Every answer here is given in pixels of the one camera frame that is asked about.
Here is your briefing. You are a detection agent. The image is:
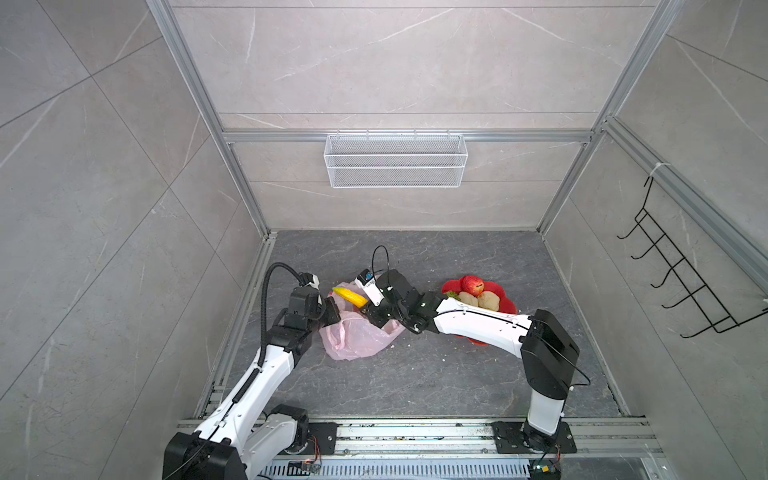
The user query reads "yellow fake banana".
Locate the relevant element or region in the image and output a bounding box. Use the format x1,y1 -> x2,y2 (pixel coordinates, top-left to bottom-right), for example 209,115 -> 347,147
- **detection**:
333,287 -> 369,309

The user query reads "red flower-shaped plastic bowl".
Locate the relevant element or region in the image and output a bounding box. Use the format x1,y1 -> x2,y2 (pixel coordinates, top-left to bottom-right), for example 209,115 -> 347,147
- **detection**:
434,277 -> 518,345

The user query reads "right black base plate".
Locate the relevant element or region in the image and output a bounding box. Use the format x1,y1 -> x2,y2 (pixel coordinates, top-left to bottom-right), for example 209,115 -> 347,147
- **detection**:
491,421 -> 577,454

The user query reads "white wire mesh basket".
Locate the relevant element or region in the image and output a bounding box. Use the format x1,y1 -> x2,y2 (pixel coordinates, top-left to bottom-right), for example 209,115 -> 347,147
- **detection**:
323,133 -> 469,189

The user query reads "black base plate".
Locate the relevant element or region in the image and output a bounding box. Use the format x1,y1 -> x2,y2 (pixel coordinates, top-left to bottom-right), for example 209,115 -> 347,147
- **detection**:
287,422 -> 339,456
491,421 -> 577,454

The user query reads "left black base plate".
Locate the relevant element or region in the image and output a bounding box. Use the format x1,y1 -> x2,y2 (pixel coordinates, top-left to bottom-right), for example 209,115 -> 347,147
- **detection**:
287,422 -> 339,456

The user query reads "black wire hook rack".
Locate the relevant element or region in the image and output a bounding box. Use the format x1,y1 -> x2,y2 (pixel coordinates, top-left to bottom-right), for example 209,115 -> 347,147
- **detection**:
616,176 -> 767,339

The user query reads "beige fake fruit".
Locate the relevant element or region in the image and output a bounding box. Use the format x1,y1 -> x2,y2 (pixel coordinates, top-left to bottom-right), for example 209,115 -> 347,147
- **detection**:
477,291 -> 501,312

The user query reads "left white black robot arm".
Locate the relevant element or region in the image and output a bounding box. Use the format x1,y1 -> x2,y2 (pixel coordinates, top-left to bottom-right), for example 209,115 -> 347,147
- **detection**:
161,262 -> 328,479

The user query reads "pink plastic bag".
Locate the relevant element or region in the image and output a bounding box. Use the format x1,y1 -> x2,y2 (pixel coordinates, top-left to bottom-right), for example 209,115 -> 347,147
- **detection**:
319,292 -> 405,361

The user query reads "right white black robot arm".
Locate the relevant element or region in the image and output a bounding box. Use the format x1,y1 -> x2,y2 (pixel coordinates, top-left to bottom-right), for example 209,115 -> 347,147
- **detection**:
334,269 -> 580,452

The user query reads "beige fake potato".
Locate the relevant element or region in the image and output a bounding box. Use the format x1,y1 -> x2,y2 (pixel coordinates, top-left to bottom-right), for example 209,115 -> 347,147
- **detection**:
458,291 -> 479,307

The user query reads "red fake apple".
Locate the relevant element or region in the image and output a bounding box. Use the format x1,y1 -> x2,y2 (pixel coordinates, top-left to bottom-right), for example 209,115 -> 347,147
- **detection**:
460,275 -> 485,297

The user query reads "aluminium mounting rail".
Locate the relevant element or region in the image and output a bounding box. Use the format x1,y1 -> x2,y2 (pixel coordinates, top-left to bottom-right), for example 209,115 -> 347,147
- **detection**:
310,417 -> 665,460

